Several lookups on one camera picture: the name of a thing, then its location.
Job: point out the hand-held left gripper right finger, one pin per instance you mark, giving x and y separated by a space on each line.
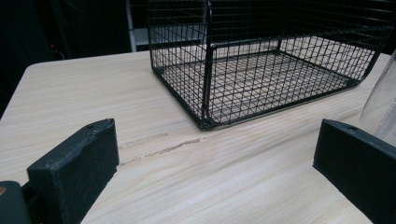
358 161

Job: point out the clear plastic bag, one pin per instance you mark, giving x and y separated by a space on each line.
381 105

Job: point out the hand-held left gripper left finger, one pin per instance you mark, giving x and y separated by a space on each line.
71 174

